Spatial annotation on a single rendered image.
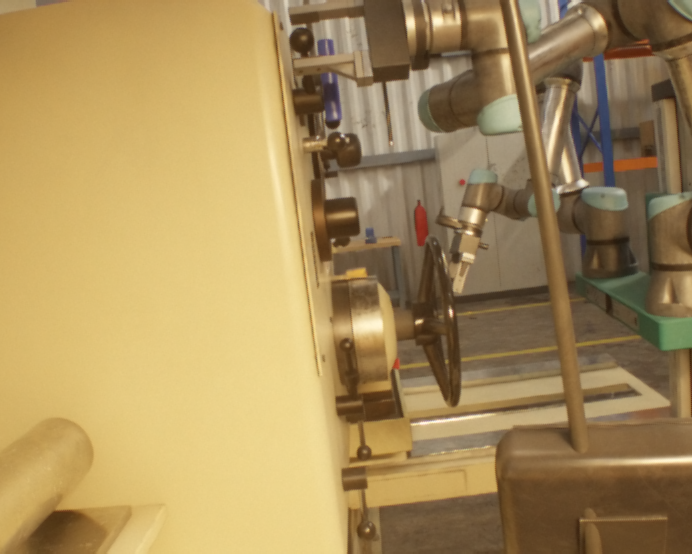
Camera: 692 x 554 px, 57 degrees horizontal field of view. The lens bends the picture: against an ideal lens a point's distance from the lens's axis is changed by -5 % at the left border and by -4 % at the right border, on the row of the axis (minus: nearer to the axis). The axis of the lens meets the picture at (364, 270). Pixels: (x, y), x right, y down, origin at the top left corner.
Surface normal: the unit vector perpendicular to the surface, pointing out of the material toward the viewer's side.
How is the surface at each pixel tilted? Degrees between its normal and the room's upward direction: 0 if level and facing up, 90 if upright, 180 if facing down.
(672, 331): 90
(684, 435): 20
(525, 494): 110
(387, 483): 90
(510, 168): 90
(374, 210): 90
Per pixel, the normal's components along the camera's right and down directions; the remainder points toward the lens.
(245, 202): 0.01, 0.13
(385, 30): -0.03, -0.17
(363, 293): -0.09, -0.70
